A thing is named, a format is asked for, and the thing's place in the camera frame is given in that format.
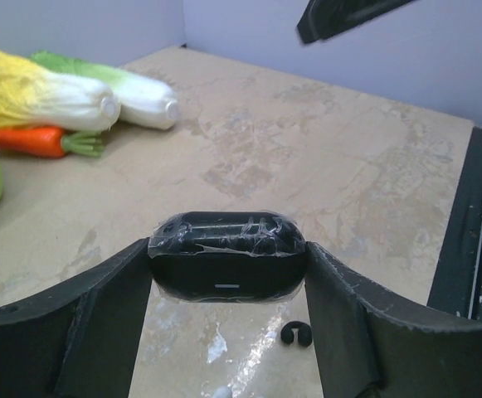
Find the black earbud charging case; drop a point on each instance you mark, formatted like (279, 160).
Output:
(228, 257)

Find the green napa cabbage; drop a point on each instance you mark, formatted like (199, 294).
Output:
(145, 101)

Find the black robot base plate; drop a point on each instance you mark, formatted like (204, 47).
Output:
(457, 284)

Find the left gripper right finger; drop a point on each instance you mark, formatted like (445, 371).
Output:
(372, 342)

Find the orange carrot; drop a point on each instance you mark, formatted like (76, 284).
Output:
(51, 142)

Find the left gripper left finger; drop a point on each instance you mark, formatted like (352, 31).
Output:
(78, 338)

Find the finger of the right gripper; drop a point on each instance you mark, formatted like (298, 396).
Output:
(325, 19)

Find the yellow napa cabbage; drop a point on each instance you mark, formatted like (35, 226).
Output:
(33, 95)

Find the black earbud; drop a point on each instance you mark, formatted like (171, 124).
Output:
(287, 333)

